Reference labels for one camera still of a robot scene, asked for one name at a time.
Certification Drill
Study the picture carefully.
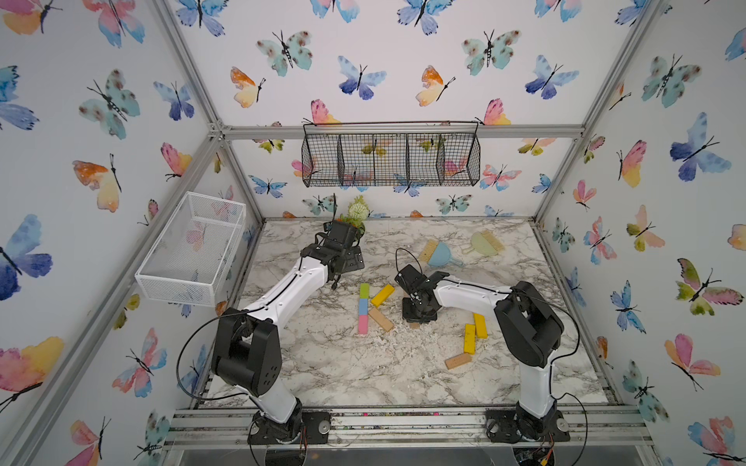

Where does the yellow block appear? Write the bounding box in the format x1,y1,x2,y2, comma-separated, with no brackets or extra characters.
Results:
370,285,396,308
473,314,488,339
464,324,477,355

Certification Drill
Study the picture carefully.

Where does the pink block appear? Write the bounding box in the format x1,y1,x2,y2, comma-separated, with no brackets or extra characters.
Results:
357,315,369,335

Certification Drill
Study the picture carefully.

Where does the natural wood block bottom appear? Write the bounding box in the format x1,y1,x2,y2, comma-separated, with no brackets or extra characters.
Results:
445,353,472,370

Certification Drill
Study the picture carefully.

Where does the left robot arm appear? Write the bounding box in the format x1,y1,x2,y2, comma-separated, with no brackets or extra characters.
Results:
211,219,364,444

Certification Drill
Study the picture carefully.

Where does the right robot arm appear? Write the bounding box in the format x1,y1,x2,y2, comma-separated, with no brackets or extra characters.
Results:
394,265,570,444

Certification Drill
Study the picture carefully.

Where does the white potted artificial plant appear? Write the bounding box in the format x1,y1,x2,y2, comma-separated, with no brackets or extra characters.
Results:
338,195,370,236

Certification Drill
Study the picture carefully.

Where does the black wire wall basket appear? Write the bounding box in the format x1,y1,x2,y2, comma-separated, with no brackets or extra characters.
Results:
295,122,481,188

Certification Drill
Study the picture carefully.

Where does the white mesh wall basket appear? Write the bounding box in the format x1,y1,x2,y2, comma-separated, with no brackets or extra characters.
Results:
135,191,246,307

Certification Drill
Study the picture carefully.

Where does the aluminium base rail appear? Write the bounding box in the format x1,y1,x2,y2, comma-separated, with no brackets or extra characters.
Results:
165,405,653,450

